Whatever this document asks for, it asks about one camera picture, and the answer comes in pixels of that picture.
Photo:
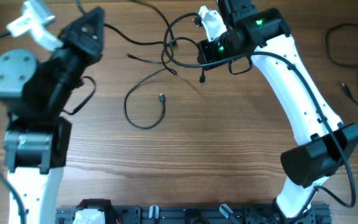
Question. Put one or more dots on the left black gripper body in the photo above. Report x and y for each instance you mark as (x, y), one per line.
(87, 51)

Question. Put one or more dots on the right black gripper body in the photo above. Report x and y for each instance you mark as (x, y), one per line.
(213, 51)

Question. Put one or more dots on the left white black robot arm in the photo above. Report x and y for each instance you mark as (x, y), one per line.
(37, 135)

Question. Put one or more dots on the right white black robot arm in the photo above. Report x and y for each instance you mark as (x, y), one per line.
(324, 142)

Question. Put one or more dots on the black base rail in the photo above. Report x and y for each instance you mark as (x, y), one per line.
(102, 211)

